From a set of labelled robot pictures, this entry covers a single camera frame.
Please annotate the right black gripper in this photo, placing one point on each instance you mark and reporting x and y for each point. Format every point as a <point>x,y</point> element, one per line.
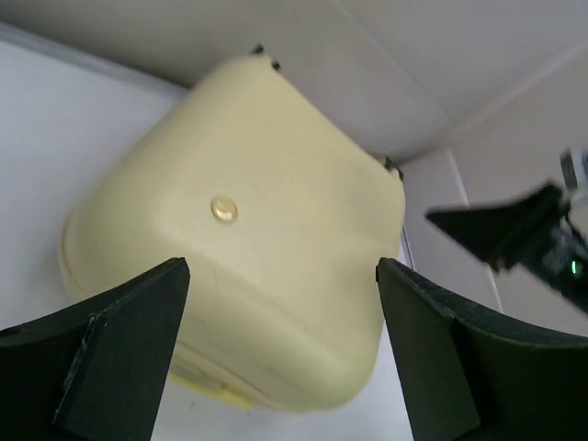
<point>525,231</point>

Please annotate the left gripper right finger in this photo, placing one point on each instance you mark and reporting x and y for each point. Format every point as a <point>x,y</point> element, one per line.
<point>468,372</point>

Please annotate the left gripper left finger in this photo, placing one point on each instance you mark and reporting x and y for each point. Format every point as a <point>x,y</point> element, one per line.
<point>94,370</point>

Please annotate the yellow hard-shell suitcase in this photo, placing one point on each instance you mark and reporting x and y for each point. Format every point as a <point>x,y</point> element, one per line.
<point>282,220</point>

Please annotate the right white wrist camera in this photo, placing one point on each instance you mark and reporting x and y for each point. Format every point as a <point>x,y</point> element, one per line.
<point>573,164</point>

